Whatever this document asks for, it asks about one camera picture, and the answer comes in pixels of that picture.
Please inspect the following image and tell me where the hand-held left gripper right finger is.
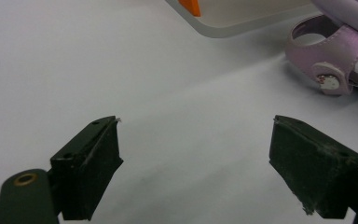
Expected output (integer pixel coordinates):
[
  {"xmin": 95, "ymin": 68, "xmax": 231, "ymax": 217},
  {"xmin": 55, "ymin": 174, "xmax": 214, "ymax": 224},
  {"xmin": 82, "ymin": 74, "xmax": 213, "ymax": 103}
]
[{"xmin": 268, "ymin": 115, "xmax": 358, "ymax": 219}]

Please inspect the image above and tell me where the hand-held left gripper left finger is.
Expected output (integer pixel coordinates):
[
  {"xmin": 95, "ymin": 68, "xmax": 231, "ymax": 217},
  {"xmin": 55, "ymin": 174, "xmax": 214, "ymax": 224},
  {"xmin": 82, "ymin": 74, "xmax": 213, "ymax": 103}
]
[{"xmin": 49, "ymin": 116, "xmax": 124, "ymax": 221}]

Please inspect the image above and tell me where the clear plastic cup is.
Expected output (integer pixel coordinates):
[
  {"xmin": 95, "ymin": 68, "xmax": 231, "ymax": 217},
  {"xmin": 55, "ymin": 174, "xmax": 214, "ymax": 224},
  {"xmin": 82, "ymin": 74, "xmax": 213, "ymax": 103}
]
[{"xmin": 284, "ymin": 0, "xmax": 358, "ymax": 97}]

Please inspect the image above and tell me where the white lidded storage box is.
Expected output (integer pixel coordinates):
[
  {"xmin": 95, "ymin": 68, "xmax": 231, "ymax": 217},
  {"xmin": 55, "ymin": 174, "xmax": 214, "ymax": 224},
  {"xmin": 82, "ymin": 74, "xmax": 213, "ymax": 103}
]
[{"xmin": 165, "ymin": 0, "xmax": 321, "ymax": 39}]

